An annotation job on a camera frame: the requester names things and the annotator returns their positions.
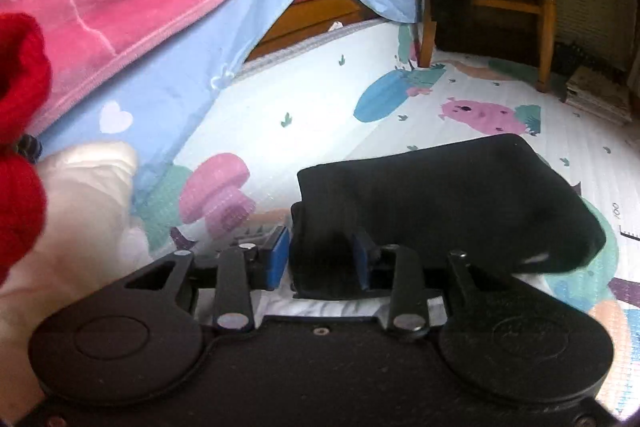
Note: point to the white cream garment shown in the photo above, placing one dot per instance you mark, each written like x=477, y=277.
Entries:
x=90, y=239

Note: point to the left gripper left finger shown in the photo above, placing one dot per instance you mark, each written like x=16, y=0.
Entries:
x=269, y=263

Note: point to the red garment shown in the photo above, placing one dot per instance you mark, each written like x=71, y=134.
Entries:
x=25, y=85

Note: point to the black garment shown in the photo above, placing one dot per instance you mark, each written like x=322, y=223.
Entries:
x=493, y=198

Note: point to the light blue bedsheet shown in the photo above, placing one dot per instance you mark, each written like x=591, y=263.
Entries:
x=155, y=103

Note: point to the white patterned play mat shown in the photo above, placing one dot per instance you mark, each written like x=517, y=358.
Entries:
x=351, y=97

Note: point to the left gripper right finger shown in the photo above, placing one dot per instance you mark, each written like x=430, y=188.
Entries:
x=366, y=254

